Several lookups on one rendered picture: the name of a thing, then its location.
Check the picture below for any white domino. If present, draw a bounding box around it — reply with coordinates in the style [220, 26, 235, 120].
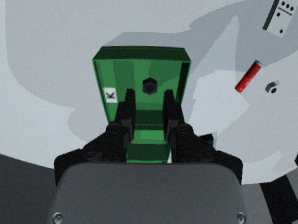
[262, 0, 298, 37]

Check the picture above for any green three-compartment bin rack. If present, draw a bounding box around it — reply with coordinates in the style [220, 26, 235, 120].
[92, 46, 192, 163]

